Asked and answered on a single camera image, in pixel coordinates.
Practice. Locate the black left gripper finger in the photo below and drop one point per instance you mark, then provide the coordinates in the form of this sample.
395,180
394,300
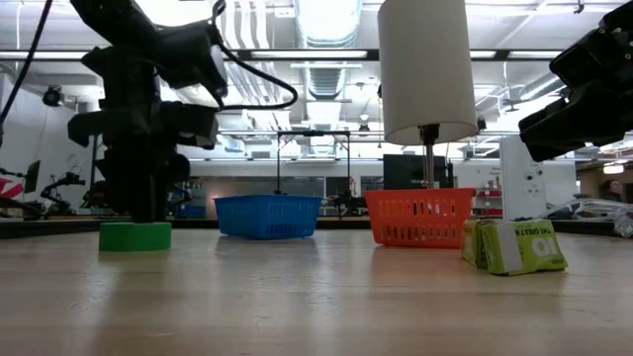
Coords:
153,188
126,188

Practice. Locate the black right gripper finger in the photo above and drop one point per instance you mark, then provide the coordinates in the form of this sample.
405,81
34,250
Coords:
564,133
569,105

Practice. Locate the green tape roll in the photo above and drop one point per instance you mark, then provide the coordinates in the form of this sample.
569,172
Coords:
133,237

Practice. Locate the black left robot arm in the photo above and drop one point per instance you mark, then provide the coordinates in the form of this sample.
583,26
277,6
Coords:
114,20

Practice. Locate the background black robot arm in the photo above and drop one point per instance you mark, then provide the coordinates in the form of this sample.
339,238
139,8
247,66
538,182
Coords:
69,179

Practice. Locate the white box device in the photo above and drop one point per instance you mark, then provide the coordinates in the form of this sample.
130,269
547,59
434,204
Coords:
514,188

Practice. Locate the person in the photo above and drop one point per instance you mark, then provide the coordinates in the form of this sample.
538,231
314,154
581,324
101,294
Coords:
612,190

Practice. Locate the small black monitor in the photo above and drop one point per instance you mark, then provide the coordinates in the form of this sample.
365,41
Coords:
32,177

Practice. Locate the black ceiling spotlight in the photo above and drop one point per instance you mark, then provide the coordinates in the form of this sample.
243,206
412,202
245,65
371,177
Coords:
52,95

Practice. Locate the blue plastic basket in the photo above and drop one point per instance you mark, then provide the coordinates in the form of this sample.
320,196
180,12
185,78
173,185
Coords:
267,217

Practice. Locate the table lamp white shade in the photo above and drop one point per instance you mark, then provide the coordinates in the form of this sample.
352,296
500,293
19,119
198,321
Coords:
425,74

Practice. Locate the black background monitor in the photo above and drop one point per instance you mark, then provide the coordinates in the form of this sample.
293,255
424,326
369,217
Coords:
405,170

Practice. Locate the orange plastic basket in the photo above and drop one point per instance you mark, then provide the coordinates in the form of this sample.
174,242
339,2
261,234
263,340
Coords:
395,195

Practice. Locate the black aluminium table frame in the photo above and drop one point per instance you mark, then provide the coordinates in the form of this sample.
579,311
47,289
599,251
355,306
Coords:
49,228

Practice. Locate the black background rig frame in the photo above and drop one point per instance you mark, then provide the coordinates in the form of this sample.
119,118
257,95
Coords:
312,133

